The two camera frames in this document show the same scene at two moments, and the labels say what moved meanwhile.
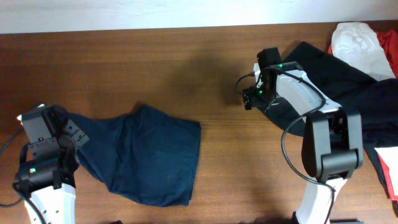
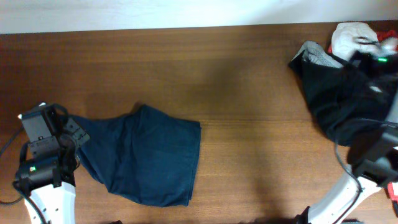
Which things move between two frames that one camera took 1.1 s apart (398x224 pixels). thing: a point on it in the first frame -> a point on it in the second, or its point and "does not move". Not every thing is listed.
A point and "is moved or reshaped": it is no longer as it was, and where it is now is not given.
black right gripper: (249, 99) -> (369, 58)
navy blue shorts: (148, 155) does not move
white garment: (358, 43) does not move
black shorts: (375, 101) is moved or reshaped
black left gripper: (73, 135) does not move
